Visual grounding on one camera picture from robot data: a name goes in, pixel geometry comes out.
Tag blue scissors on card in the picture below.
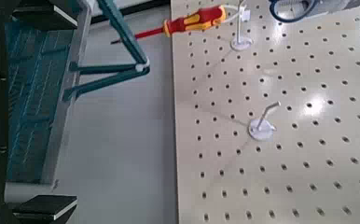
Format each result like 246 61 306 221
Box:
268 0 360 24

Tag grey blue crate with handle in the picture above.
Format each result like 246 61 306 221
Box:
3 0 151 203

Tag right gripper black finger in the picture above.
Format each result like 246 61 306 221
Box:
11 194 79 224
11 0 88 32

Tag white pegboard hook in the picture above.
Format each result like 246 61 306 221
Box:
247 100 282 142
221 0 255 52

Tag grey display stand panel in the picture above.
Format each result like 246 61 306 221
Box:
51 4 180 224

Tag red yellow screwdriver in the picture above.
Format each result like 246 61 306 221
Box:
110 5 228 45

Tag cream perforated pegboard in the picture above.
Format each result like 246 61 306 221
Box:
170 0 360 224

